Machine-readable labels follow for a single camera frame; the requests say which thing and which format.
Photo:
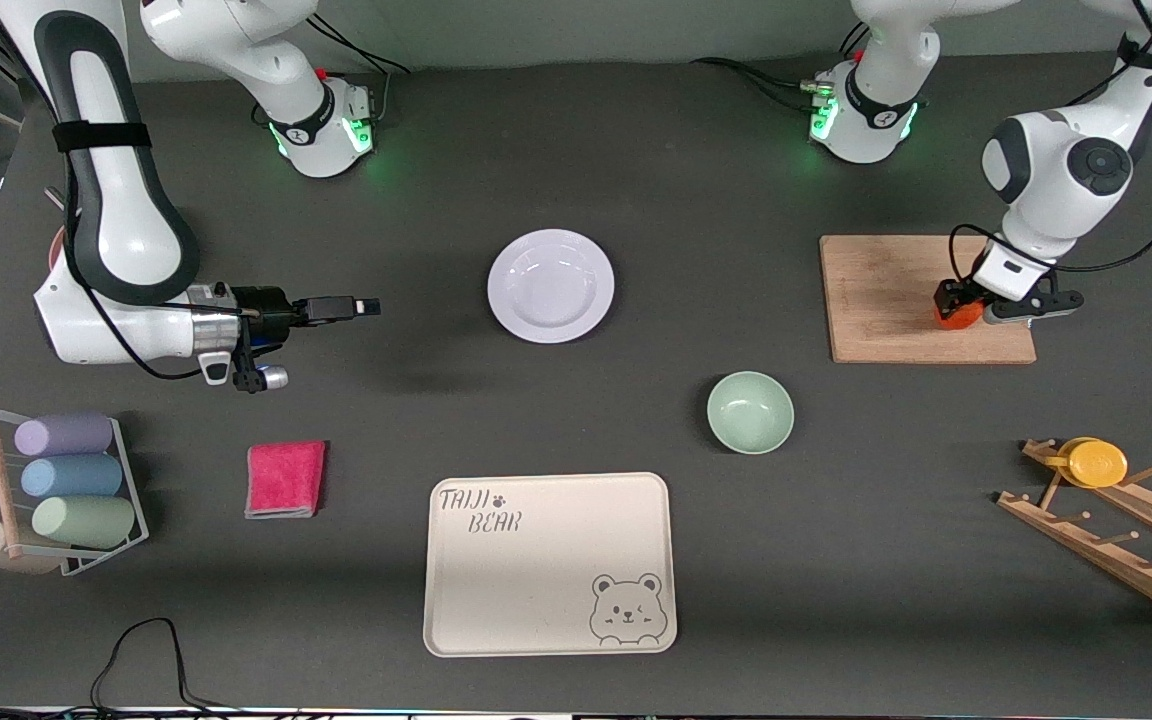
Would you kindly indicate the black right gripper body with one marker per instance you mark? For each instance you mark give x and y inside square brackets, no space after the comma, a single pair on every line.
[263,307]

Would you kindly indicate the orange fruit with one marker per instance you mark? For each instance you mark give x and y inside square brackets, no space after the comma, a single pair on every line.
[958,318]

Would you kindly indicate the white round plate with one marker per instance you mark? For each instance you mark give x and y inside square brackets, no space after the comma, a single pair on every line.
[551,290]

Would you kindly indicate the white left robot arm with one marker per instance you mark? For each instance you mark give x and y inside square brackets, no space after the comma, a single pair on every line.
[1046,190]

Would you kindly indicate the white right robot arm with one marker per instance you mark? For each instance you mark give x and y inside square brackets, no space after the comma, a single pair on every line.
[126,230]

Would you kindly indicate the wooden cutting board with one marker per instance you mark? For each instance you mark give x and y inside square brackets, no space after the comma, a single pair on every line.
[886,300]

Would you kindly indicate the pink folded cloth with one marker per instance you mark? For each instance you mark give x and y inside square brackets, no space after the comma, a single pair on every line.
[286,480]

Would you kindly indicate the yellow round dish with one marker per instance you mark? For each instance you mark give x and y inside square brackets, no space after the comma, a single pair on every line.
[1096,463]

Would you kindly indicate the pink bowl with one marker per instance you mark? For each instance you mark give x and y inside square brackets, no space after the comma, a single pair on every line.
[55,252]

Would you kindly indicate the pale green bowl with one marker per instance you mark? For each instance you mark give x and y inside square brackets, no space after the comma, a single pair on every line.
[751,412]

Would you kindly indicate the pale purple cup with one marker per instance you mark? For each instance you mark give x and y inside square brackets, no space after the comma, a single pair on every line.
[64,435]

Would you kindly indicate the pale blue cup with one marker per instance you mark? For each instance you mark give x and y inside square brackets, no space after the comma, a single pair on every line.
[71,476]

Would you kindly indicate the wooden peg dish rack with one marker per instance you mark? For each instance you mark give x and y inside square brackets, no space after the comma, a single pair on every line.
[1086,548]

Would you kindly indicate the pale green cup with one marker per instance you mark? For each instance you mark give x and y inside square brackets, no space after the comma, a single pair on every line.
[84,521]

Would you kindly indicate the cream bear print tray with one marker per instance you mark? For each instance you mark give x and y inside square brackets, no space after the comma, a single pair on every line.
[536,580]

